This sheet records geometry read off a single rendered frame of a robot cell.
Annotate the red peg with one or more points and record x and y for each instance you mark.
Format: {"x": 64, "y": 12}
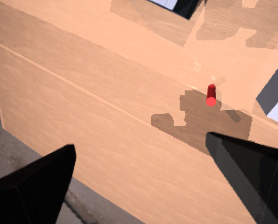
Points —
{"x": 211, "y": 95}

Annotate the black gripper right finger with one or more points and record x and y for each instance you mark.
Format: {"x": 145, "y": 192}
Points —
{"x": 252, "y": 171}

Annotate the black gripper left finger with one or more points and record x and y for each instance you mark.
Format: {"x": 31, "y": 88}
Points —
{"x": 35, "y": 193}

